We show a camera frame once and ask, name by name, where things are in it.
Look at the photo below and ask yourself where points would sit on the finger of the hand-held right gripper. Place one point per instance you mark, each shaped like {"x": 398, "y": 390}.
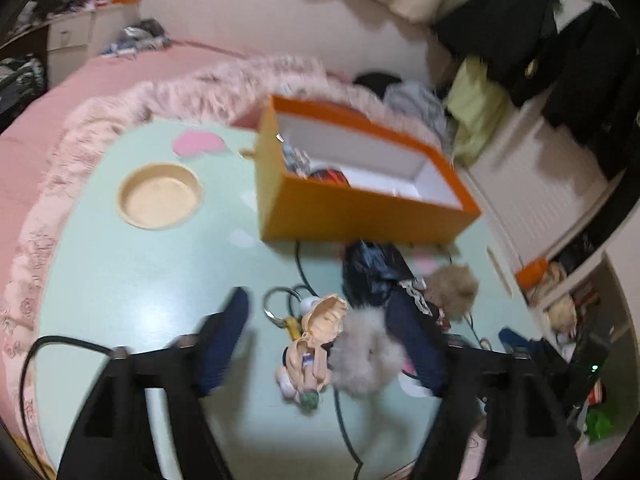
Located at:
{"x": 515, "y": 340}

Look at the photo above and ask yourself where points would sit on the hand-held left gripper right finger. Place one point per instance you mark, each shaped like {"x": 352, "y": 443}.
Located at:
{"x": 417, "y": 355}

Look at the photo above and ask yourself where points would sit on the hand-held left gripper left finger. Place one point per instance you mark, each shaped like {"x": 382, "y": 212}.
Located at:
{"x": 225, "y": 340}

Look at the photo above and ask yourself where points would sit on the white fur pompom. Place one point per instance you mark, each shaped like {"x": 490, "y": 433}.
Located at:
{"x": 365, "y": 350}

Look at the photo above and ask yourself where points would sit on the brown fur pompom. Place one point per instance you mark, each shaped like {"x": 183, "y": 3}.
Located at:
{"x": 455, "y": 285}

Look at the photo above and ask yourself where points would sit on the black lace-trimmed cloth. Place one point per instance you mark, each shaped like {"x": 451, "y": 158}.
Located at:
{"x": 367, "y": 267}

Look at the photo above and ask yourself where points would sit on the orange cardboard box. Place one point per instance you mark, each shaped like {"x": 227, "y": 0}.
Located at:
{"x": 350, "y": 215}

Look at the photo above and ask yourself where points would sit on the green plastic bag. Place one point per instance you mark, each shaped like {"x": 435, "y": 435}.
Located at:
{"x": 599, "y": 421}

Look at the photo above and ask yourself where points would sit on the beige cloth bundle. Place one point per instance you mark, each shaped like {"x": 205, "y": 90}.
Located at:
{"x": 557, "y": 305}

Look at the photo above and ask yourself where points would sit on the orange storage bin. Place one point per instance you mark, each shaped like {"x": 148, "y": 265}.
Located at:
{"x": 534, "y": 271}

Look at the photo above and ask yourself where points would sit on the white slatted wardrobe door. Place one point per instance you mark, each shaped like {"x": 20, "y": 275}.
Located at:
{"x": 540, "y": 180}

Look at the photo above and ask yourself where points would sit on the patterned small bundle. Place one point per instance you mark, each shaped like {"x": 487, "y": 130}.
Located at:
{"x": 296, "y": 161}

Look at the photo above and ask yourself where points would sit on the dark red-edged item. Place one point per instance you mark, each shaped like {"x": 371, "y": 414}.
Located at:
{"x": 329, "y": 176}

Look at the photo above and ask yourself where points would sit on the yellow-green garment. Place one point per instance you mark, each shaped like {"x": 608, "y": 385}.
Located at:
{"x": 475, "y": 105}

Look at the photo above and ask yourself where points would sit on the grey crumpled clothes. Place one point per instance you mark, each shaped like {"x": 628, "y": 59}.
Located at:
{"x": 415, "y": 105}

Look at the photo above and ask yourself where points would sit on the black hanging jacket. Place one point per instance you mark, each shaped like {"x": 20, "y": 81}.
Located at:
{"x": 595, "y": 85}
{"x": 495, "y": 25}

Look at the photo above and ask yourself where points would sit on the black crumpled garment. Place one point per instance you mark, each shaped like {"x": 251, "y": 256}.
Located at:
{"x": 377, "y": 81}

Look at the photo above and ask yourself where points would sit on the pink bedsheet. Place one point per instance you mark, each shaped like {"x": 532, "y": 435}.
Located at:
{"x": 100, "y": 70}

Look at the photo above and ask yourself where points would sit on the dark silver clothes bundle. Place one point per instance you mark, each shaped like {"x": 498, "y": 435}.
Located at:
{"x": 140, "y": 35}

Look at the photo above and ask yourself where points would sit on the dark clothes heap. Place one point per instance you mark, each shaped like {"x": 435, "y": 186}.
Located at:
{"x": 20, "y": 82}

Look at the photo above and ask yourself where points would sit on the white nightstand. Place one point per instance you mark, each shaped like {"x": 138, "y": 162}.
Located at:
{"x": 70, "y": 35}

